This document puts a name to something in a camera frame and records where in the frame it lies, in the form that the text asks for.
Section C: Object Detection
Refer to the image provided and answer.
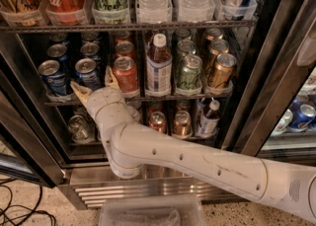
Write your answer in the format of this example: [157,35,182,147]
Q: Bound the iced tea bottle middle shelf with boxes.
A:
[146,34,172,93]

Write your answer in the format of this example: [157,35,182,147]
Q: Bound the red coke can front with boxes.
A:
[113,56,138,93]

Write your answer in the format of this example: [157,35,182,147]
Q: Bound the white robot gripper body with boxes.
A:
[86,87,133,125]

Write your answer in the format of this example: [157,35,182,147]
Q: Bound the clear plastic bin on floor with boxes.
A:
[98,194,204,226]

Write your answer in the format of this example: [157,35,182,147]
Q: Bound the gold can front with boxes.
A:
[207,53,237,89]

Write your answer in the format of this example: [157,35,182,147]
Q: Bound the red can bottom shelf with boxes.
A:
[149,112,167,133]

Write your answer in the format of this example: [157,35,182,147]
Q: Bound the gold can middle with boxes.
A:
[207,38,229,61]

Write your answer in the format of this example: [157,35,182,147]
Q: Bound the green lacroix can front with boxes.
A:
[177,54,202,90]

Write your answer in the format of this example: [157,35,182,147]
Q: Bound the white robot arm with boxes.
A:
[70,81,316,223]

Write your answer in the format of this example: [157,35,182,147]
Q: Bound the blue pepsi can front left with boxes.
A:
[39,60,72,96]

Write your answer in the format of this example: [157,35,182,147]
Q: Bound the tea bottle bottom shelf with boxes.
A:
[197,100,220,137]

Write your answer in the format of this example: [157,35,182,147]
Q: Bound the top wire shelf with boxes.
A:
[0,20,257,34]

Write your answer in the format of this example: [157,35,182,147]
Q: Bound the black cables on floor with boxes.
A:
[0,177,57,226]

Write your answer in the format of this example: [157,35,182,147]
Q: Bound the open glass fridge door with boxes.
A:
[0,51,67,188]

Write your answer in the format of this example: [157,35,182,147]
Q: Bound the blue pepsi can middle left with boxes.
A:
[46,43,70,69]

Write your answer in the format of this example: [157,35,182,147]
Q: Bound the orange can bottom shelf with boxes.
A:
[173,111,192,136]

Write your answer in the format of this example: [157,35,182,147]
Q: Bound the pepsi can right fridge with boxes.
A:
[288,104,316,131]

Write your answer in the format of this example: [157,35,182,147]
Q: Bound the red coke can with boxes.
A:
[113,56,138,93]
[115,41,135,59]

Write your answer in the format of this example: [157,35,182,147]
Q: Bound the wire shelf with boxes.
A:
[44,94,231,107]
[0,20,257,34]

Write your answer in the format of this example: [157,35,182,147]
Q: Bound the green lacroix can middle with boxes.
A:
[176,39,196,62]

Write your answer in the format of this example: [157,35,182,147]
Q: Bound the middle wire shelf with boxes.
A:
[44,94,231,107]

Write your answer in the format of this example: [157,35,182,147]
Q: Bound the red coke can middle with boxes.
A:
[115,41,135,59]

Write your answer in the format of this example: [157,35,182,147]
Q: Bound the green can bottom left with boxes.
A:
[68,114,94,144]

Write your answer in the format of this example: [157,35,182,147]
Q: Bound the steel fridge bottom grille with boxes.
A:
[58,165,244,210]

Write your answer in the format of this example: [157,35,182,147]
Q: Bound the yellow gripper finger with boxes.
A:
[105,66,119,89]
[70,81,92,107]

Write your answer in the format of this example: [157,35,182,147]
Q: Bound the blue pepsi can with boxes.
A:
[39,60,72,96]
[75,58,102,91]
[80,42,102,63]
[46,43,70,69]

